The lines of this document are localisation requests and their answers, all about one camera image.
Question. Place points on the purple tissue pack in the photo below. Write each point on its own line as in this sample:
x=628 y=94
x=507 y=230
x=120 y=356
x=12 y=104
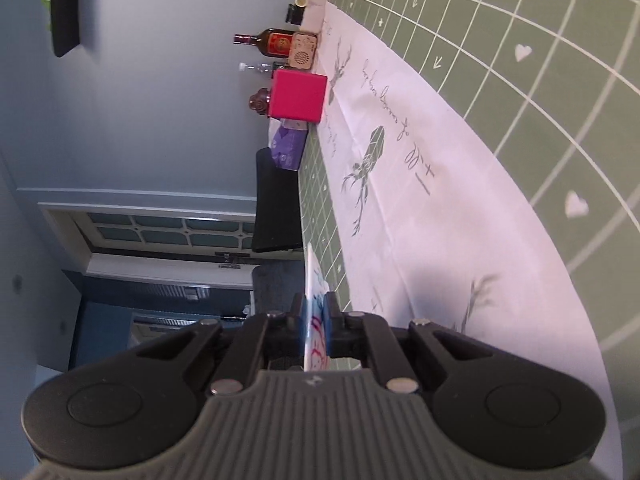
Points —
x=287 y=147

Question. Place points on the clear water bottle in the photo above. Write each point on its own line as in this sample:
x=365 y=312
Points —
x=257 y=67

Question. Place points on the brown rose ornament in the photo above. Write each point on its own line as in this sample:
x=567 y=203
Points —
x=260 y=102

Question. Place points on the white printed table runner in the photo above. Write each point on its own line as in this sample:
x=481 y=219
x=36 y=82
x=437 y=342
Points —
x=425 y=210

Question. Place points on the amber liquor bottle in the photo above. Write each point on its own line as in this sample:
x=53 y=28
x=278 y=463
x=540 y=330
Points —
x=270 y=41

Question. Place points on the green plant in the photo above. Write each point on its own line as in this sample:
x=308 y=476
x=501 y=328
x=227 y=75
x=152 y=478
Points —
x=44 y=5

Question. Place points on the small wooden radio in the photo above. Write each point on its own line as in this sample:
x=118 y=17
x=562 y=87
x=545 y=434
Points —
x=302 y=50

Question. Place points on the black-lid jar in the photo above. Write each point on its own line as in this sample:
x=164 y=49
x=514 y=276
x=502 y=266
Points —
x=295 y=13

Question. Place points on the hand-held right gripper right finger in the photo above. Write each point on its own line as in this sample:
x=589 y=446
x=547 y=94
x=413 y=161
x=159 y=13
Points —
x=330 y=317

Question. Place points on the white glass-panel door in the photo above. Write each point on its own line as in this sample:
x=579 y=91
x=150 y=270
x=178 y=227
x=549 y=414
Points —
x=150 y=230

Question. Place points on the green checked tablecloth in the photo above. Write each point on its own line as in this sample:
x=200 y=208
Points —
x=500 y=60

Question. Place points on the pink box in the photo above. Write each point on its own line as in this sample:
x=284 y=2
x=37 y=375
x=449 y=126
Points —
x=297 y=95

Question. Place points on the wide black chair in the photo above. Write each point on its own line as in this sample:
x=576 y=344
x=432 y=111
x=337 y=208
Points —
x=275 y=287

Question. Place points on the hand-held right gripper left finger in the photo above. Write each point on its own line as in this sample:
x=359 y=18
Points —
x=298 y=317

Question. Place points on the painted white plate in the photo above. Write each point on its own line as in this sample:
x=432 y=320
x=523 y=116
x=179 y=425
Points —
x=315 y=330

